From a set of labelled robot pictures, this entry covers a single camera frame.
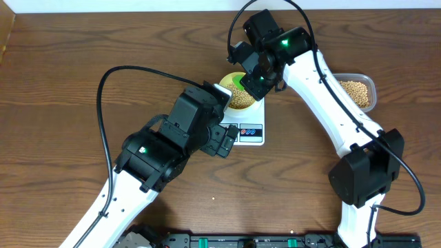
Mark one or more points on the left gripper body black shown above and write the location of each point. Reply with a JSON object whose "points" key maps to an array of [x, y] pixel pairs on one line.
{"points": [[216, 131]]}

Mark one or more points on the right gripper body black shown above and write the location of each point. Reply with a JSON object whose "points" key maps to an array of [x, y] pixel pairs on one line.
{"points": [[258, 83]]}

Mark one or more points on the green plastic measuring scoop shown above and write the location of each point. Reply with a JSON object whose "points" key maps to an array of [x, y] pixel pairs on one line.
{"points": [[236, 81]]}

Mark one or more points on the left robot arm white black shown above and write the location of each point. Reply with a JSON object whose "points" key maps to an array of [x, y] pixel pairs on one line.
{"points": [[153, 157]]}

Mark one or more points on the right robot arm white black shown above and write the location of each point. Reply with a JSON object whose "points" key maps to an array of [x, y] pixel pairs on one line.
{"points": [[369, 156]]}

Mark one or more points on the yellow plastic bowl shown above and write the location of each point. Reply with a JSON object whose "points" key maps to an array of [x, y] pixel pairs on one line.
{"points": [[241, 99]]}

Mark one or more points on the white digital kitchen scale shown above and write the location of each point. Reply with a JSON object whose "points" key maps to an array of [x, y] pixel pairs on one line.
{"points": [[250, 122]]}

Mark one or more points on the clear container of soybeans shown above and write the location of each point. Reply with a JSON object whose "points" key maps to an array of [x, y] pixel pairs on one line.
{"points": [[360, 88]]}

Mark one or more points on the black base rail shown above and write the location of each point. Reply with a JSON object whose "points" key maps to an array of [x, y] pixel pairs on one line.
{"points": [[145, 236]]}

